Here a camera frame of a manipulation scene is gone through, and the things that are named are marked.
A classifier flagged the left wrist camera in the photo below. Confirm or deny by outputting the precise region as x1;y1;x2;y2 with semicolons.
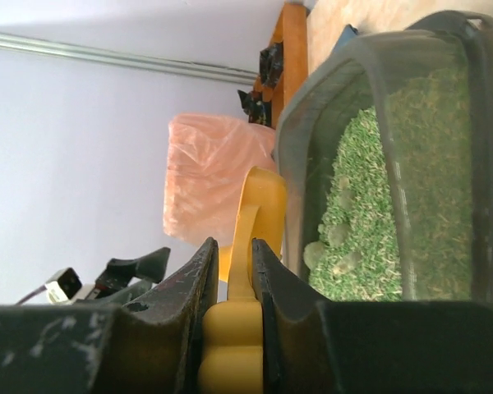
44;267;94;305

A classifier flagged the yellow litter scoop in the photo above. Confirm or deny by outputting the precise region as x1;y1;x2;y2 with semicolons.
197;167;287;393

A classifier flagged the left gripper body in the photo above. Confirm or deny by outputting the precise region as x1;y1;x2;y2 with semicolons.
76;271;154;305

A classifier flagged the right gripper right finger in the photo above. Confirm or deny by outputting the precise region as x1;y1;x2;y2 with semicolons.
252;239;493;393

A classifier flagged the bin with pink bag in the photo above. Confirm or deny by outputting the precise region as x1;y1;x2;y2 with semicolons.
163;113;275;246

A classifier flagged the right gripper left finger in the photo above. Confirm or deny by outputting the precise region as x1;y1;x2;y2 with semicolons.
0;238;219;393

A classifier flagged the orange wooden tray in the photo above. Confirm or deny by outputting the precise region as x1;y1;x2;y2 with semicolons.
253;2;308;129

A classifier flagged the black object in tray corner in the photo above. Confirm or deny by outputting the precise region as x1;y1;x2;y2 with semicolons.
237;89;272;126

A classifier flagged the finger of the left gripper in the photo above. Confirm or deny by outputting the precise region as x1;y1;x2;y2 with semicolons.
106;247;171;283

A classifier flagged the dark green litter box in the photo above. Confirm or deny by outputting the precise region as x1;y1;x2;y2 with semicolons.
275;11;493;304

